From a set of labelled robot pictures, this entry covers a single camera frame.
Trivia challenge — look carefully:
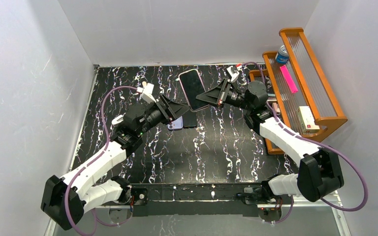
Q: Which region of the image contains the purple phone case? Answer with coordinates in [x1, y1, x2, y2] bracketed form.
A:
[167, 117, 183, 131]

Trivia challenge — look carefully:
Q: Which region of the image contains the purple edged smartphone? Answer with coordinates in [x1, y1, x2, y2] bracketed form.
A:
[178, 69, 209, 112]

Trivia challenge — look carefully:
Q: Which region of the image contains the black smartphone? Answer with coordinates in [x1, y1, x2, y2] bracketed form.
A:
[182, 111, 198, 129]

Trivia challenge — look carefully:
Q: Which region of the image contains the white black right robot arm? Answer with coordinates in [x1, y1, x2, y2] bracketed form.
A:
[196, 80, 344, 202]

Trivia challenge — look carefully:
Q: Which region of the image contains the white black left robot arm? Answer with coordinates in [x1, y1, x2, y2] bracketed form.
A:
[40, 95, 189, 230]

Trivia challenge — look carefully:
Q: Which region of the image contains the small pink eraser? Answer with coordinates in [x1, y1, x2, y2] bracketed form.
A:
[272, 103, 281, 115]

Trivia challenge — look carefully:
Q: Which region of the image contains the white stapler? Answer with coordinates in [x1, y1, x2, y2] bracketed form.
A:
[111, 115, 124, 127]

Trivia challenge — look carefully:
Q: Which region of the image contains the pink flat box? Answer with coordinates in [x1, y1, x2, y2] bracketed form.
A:
[280, 65, 299, 93]

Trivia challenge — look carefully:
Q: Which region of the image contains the blue white bottle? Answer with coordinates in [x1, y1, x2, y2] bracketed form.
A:
[275, 45, 289, 64]

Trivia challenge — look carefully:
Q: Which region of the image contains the orange wooden tiered shelf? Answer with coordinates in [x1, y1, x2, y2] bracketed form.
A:
[262, 28, 347, 142]

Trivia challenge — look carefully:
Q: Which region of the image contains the white red small box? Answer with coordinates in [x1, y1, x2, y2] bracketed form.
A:
[297, 106, 320, 134]

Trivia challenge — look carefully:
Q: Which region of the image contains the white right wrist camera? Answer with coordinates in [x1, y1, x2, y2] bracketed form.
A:
[226, 65, 240, 83]

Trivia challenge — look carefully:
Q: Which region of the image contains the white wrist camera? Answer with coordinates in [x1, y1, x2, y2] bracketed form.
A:
[226, 65, 240, 83]
[137, 81, 157, 104]

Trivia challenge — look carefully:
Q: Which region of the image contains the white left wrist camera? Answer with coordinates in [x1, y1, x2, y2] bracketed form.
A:
[137, 81, 157, 104]

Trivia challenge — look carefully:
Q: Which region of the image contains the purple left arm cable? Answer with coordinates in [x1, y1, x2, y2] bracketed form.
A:
[64, 86, 144, 236]

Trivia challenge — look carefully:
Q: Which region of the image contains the black metal base rail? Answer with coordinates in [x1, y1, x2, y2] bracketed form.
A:
[124, 183, 294, 218]

